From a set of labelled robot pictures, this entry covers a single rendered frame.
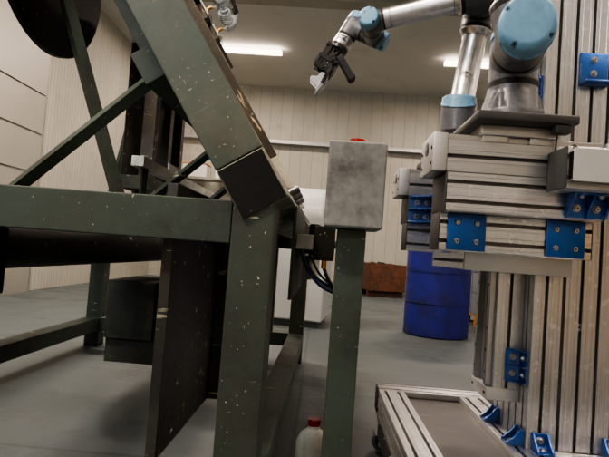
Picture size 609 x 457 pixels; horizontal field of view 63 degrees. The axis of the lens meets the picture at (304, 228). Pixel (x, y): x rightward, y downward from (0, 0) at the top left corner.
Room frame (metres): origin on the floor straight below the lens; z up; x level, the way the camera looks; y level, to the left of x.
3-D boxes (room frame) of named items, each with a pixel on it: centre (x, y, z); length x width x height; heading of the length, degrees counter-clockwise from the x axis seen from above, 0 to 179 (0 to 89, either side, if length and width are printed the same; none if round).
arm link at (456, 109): (1.71, -0.50, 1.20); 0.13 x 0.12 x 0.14; 165
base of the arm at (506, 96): (1.20, -0.48, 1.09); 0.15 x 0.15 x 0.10
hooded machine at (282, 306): (4.94, 0.02, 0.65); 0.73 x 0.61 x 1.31; 176
